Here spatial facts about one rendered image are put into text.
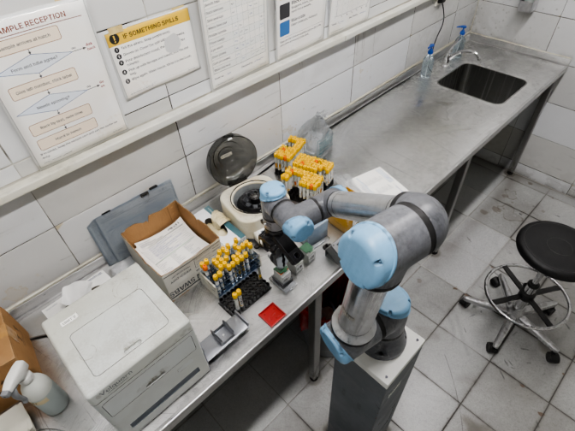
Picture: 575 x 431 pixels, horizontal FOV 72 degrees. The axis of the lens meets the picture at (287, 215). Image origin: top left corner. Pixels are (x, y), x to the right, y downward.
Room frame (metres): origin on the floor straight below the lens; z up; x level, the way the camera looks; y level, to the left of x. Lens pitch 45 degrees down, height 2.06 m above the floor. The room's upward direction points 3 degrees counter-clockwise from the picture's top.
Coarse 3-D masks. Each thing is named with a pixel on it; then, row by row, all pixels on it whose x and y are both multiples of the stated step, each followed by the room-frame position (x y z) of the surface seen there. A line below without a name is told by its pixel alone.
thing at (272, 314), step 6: (270, 306) 0.74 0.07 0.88; (276, 306) 0.74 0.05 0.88; (264, 312) 0.72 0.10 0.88; (270, 312) 0.72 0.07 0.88; (276, 312) 0.72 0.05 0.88; (282, 312) 0.71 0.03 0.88; (264, 318) 0.70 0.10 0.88; (270, 318) 0.70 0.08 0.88; (276, 318) 0.70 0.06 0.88; (270, 324) 0.67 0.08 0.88
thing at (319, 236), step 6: (324, 222) 1.04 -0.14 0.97; (318, 228) 1.02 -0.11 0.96; (324, 228) 1.04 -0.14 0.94; (312, 234) 1.00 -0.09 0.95; (318, 234) 1.02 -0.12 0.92; (324, 234) 1.04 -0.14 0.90; (306, 240) 1.00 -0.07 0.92; (312, 240) 1.00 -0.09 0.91; (318, 240) 1.02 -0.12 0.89; (324, 240) 1.02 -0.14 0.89
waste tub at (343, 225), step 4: (348, 188) 1.22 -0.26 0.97; (328, 220) 1.13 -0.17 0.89; (332, 220) 1.11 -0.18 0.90; (336, 220) 1.09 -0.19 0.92; (340, 220) 1.08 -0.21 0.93; (344, 220) 1.06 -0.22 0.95; (348, 220) 1.05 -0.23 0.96; (332, 224) 1.11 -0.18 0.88; (336, 224) 1.09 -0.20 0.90; (340, 224) 1.08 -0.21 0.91; (344, 224) 1.06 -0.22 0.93; (348, 224) 1.05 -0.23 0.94; (352, 224) 1.07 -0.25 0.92; (340, 228) 1.08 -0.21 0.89; (344, 228) 1.06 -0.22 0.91; (348, 228) 1.05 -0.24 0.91; (344, 232) 1.06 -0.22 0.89
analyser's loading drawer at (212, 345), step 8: (232, 320) 0.68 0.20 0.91; (240, 320) 0.67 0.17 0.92; (216, 328) 0.64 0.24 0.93; (224, 328) 0.65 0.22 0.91; (232, 328) 0.65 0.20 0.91; (240, 328) 0.64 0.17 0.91; (248, 328) 0.65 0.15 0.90; (208, 336) 0.62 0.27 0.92; (216, 336) 0.60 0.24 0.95; (224, 336) 0.62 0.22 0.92; (232, 336) 0.61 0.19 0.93; (200, 344) 0.60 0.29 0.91; (208, 344) 0.60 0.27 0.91; (216, 344) 0.60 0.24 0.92; (224, 344) 0.59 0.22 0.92; (208, 352) 0.57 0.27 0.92; (216, 352) 0.57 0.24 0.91; (208, 360) 0.54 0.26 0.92
